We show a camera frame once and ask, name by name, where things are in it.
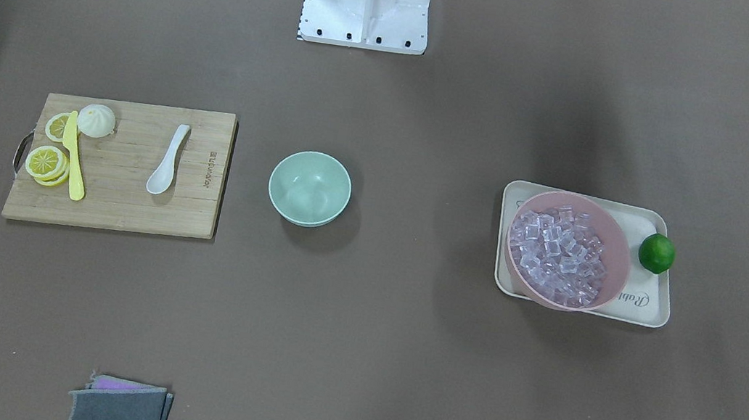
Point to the white lemon half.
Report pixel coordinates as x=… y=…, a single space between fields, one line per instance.
x=96 y=121

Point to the white ceramic spoon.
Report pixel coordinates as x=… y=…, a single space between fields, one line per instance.
x=164 y=174

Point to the yellow plastic knife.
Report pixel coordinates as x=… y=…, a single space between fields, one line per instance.
x=76 y=188

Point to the grey folded cloth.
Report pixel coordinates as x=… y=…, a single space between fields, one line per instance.
x=151 y=404

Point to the wooden cutting board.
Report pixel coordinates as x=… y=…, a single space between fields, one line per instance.
x=115 y=170

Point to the clear ice cubes pile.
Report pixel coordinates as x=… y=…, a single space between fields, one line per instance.
x=558 y=253

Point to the metal board handle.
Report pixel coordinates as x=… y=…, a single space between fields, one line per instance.
x=20 y=153

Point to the cream serving tray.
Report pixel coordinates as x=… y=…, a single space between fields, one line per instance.
x=645 y=298

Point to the purple cloth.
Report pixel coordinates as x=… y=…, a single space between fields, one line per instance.
x=105 y=382

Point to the lemon slice stack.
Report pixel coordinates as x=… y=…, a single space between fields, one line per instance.
x=46 y=163
x=62 y=177

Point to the pink bowl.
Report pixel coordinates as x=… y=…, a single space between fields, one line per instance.
x=615 y=257

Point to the lemon slice bottom stack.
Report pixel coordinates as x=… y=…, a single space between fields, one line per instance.
x=62 y=177

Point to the light green bowl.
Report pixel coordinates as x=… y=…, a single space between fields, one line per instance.
x=309 y=188

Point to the green lime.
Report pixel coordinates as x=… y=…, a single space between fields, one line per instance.
x=656 y=253

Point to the lemon slice upper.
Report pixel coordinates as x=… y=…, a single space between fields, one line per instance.
x=56 y=127

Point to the lemon slice top stack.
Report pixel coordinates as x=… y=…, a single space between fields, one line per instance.
x=46 y=163

